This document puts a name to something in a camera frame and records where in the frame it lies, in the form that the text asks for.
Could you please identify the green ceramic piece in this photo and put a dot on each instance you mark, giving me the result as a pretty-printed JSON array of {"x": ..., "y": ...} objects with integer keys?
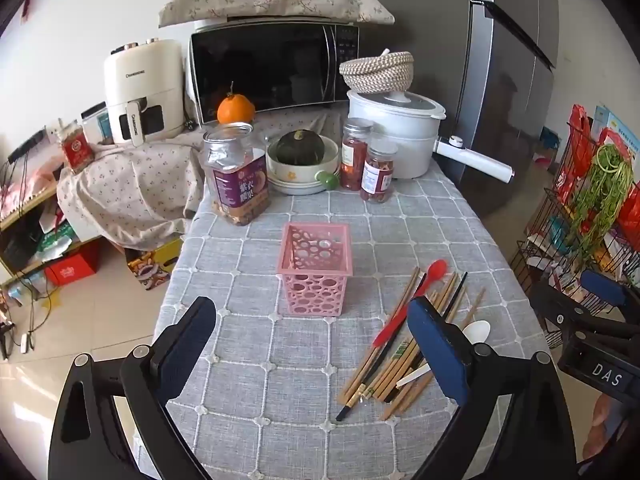
[{"x": 327, "y": 180}]

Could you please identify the wooden shelf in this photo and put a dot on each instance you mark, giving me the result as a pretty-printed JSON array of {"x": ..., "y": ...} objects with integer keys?
[{"x": 30, "y": 201}]

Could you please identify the tall clear spice jar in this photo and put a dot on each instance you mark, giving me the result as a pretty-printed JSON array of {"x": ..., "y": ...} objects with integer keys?
[{"x": 355, "y": 160}]

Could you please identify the cream ceramic bowl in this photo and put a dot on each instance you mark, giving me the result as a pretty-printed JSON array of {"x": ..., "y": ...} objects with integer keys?
[{"x": 300, "y": 172}]

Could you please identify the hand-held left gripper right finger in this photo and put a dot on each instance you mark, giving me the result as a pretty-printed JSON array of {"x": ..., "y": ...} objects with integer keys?
[{"x": 440, "y": 355}]

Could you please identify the black microwave oven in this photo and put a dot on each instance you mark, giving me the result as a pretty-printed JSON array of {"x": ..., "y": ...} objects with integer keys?
[{"x": 260, "y": 70}]

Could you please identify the orange mandarin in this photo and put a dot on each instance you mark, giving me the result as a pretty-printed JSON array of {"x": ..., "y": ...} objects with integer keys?
[{"x": 235, "y": 110}]

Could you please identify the pink perforated utensil holder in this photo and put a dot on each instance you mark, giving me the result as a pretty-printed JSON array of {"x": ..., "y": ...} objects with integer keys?
[{"x": 315, "y": 275}]

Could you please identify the pile of wooden chopsticks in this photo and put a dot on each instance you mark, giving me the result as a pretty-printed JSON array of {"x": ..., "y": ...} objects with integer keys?
[{"x": 385, "y": 375}]

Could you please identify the red gift box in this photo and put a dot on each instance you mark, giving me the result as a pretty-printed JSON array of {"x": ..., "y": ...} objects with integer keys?
[{"x": 70, "y": 270}]

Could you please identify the light blue printed box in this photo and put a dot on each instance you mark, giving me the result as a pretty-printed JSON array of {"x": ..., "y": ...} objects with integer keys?
[{"x": 617, "y": 120}]

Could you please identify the cream ceramic plate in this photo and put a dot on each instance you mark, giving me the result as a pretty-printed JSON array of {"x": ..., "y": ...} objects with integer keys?
[{"x": 300, "y": 190}]

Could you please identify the cream air fryer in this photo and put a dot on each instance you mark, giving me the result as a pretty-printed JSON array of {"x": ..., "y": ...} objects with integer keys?
[{"x": 145, "y": 75}]

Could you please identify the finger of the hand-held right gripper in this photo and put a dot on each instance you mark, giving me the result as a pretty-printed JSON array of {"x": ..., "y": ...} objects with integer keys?
[
  {"x": 605, "y": 287},
  {"x": 565, "y": 310}
]

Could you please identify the floral cover cloth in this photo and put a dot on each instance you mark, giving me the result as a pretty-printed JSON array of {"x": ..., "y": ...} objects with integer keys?
[{"x": 125, "y": 185}]

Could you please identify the red plastic bag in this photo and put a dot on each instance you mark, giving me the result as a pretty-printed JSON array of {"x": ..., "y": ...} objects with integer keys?
[{"x": 577, "y": 145}]

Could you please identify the dark green pumpkin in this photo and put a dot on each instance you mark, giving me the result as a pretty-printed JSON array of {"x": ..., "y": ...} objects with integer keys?
[{"x": 300, "y": 147}]

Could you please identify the clear jar with purple label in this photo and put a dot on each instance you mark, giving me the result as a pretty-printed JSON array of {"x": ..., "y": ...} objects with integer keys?
[{"x": 240, "y": 185}]

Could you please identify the bunch of green beans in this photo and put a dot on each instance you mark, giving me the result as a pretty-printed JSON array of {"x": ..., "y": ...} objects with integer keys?
[{"x": 602, "y": 190}]

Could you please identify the red plastic spoon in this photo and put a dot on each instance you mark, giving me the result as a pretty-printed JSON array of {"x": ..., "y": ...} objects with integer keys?
[{"x": 438, "y": 268}]

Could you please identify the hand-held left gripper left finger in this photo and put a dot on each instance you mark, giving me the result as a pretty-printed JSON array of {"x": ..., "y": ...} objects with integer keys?
[{"x": 185, "y": 352}]

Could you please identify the person's right hand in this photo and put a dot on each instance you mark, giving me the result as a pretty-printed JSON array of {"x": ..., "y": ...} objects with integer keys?
[{"x": 605, "y": 425}]

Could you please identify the white appliance box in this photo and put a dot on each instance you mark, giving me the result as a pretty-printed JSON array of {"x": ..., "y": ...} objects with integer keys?
[{"x": 97, "y": 125}]

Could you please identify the yellow printed cardboard box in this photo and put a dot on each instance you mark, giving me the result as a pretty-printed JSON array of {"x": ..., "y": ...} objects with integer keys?
[{"x": 150, "y": 265}]

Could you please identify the woven straw basket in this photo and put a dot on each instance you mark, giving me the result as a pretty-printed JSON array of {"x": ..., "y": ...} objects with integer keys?
[{"x": 375, "y": 77}]

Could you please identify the black power plug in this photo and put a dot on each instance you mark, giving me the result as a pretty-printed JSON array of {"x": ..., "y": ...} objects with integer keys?
[{"x": 188, "y": 124}]

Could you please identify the white plastic spoon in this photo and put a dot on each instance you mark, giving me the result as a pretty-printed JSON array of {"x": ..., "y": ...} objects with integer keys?
[{"x": 477, "y": 332}]

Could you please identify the short clear spice jar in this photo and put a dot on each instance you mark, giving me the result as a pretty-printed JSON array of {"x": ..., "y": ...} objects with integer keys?
[{"x": 377, "y": 175}]

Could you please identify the grey refrigerator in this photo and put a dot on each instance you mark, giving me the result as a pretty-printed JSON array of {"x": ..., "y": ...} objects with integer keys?
[{"x": 475, "y": 110}]

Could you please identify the red labelled jar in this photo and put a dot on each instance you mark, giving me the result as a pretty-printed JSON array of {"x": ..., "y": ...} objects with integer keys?
[{"x": 77, "y": 152}]

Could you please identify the grey checked tablecloth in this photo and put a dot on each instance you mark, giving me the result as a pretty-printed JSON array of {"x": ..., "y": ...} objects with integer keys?
[{"x": 250, "y": 360}]

